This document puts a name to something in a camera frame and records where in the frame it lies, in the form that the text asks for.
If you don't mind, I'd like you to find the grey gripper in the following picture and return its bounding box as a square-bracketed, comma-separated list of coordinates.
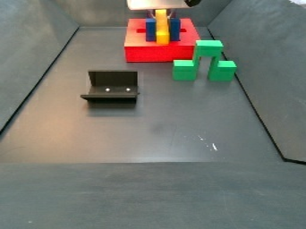
[127, 0, 200, 10]

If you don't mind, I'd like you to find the long yellow block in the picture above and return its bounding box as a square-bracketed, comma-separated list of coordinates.
[155, 9, 169, 45]

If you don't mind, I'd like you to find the red board base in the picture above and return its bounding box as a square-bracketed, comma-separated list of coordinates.
[124, 18, 199, 63]

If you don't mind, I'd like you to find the blue U-shaped block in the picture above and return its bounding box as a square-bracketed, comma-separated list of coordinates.
[144, 18, 180, 41]

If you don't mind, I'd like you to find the green zigzag block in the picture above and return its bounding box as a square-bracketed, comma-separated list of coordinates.
[171, 39, 238, 82]

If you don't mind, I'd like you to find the black metal bracket holder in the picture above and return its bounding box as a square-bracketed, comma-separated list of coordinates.
[80, 70, 139, 101]

